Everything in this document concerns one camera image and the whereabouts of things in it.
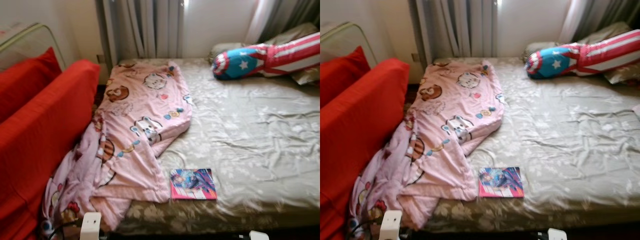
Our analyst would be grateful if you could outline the colourful comic magazine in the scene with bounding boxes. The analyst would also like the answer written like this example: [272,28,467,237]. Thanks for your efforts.
[477,166,525,199]
[169,168,218,201]

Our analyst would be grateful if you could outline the large red cushion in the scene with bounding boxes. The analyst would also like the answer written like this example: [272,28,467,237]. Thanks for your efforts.
[0,59,102,240]
[320,57,411,240]

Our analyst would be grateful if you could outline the small red cushion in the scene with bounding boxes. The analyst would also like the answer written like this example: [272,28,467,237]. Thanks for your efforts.
[0,47,64,123]
[320,46,372,108]

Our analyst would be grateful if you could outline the bed with beige floral sheet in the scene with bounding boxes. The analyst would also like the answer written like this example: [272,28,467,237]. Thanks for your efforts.
[107,56,321,237]
[422,55,640,233]

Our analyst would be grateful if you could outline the white quilted mattress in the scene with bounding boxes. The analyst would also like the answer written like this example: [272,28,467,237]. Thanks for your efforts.
[0,22,67,72]
[320,21,378,68]

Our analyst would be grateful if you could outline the star striped bolster pillow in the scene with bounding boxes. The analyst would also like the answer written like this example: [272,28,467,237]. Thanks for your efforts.
[525,29,640,79]
[212,32,321,81]

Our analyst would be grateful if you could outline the pink cartoon quilt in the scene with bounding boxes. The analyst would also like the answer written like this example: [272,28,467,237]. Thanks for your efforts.
[347,60,506,232]
[41,61,194,235]

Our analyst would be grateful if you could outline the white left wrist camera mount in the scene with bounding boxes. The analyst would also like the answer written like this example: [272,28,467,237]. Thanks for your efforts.
[378,209,404,240]
[79,212,103,240]

